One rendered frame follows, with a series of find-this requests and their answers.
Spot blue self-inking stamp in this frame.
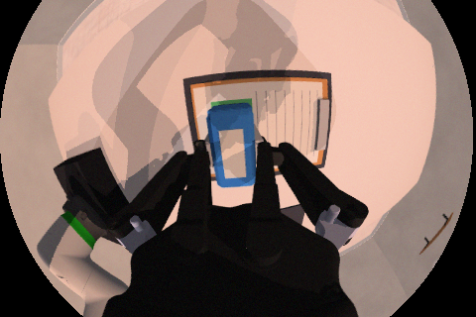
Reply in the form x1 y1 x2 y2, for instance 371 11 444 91
206 103 256 188

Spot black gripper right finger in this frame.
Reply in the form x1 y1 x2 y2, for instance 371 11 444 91
246 124 369 266

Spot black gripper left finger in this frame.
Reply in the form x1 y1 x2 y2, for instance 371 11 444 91
106 134 214 266

